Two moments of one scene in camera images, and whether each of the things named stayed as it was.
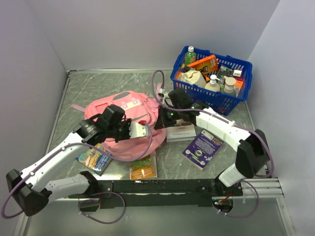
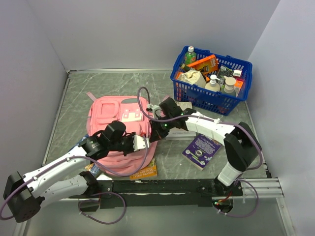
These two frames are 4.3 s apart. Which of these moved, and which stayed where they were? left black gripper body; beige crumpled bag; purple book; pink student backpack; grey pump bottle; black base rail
Moved: pink student backpack; left black gripper body
Stayed: grey pump bottle; beige crumpled bag; purple book; black base rail
